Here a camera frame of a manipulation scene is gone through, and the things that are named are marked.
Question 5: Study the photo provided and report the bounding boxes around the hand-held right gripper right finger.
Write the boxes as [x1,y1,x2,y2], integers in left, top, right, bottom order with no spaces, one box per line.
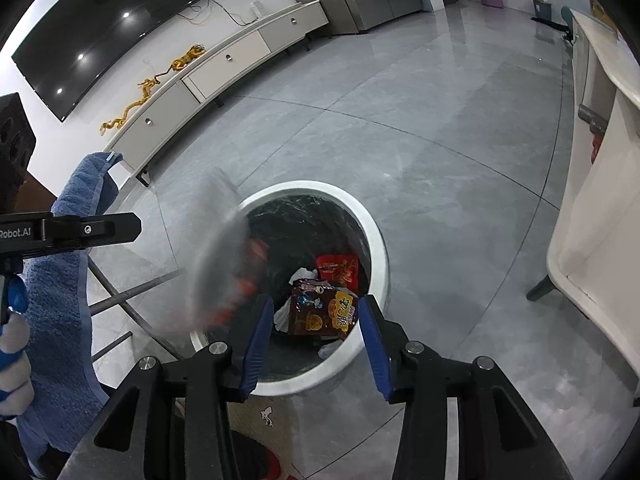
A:
[357,294,573,480]

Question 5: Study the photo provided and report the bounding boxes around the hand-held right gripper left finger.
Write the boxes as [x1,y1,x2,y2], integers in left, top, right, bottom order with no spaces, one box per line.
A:
[60,294,275,480]

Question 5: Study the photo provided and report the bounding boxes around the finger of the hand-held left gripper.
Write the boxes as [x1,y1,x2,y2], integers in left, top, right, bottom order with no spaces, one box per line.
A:
[42,212,142,254]

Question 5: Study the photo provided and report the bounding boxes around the brown snack packet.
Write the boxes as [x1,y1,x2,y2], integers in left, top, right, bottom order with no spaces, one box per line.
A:
[289,278,360,341]

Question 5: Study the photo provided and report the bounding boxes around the red snack packet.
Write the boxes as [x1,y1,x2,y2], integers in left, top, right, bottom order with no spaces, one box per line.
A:
[316,254,360,291]

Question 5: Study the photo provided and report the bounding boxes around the clear plastic bag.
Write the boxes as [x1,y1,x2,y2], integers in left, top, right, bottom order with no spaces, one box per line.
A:
[187,167,268,333]

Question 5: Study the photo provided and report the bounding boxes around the white round bin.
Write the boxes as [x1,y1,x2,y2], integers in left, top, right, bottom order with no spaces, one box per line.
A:
[189,180,390,398]

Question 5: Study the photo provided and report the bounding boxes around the black bin liner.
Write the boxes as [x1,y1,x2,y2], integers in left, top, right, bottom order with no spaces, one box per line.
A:
[245,195,372,358]

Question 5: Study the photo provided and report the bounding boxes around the person's left hand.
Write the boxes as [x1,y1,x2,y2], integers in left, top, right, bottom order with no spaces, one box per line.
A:
[0,310,32,419]

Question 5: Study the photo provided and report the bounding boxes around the brown entrance door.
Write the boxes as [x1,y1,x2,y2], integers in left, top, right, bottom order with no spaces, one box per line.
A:
[22,170,60,207]

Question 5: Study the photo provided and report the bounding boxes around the beige floor mat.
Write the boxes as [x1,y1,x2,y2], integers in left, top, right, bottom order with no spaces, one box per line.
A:
[227,394,302,462]

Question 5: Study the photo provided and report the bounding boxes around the blue towel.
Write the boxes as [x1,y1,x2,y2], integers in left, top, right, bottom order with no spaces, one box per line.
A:
[22,152,123,453]

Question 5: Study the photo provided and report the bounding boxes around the long golden dragon figurine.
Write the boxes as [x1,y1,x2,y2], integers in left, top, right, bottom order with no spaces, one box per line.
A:
[99,100,147,137]

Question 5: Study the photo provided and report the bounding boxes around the red slipper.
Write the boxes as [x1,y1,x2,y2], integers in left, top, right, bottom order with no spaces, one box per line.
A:
[227,432,284,480]

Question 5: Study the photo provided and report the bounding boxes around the golden tiger figurine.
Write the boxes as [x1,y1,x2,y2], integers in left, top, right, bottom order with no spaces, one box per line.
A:
[170,44,207,74]

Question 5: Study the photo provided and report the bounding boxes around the white television cabinet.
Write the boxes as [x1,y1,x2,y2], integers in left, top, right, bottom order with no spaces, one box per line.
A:
[102,0,330,186]

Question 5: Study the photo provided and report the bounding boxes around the white chair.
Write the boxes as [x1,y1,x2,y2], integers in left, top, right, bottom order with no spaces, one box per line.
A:
[526,7,640,382]

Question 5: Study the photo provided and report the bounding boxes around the grey and red tool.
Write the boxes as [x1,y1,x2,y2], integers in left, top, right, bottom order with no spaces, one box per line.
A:
[578,104,609,165]

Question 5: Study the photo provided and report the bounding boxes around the teal chair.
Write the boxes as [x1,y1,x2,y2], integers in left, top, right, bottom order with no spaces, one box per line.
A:
[559,6,577,42]

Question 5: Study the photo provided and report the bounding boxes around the metal table frame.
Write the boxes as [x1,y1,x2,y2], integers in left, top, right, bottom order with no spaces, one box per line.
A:
[87,257,193,361]

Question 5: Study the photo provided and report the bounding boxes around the black wall television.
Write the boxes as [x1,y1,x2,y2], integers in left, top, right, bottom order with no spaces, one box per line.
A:
[11,0,240,123]

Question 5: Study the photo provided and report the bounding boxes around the television cable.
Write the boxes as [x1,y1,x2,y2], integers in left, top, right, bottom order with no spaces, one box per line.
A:
[182,0,261,27]

